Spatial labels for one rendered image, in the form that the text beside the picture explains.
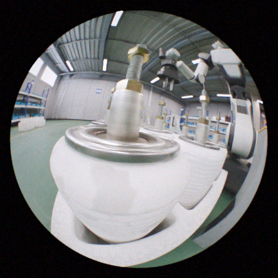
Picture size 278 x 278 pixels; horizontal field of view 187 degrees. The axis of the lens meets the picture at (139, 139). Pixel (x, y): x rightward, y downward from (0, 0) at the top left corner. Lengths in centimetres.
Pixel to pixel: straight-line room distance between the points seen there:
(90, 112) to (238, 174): 670
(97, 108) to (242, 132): 654
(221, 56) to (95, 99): 659
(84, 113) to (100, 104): 136
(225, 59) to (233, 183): 73
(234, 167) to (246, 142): 17
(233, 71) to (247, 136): 45
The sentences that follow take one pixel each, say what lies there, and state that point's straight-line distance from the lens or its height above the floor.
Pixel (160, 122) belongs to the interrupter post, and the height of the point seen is 27.
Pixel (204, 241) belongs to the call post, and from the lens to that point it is 31.
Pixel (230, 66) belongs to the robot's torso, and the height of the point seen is 77.
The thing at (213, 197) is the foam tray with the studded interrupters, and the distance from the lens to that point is 16.
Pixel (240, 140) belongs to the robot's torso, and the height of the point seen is 29.
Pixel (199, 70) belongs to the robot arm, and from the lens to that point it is 74.
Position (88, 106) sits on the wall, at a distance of 658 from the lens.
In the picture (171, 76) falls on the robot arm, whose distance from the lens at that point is 44.
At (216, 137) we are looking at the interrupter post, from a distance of 25.
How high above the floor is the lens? 26
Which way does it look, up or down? 10 degrees down
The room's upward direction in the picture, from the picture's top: 9 degrees clockwise
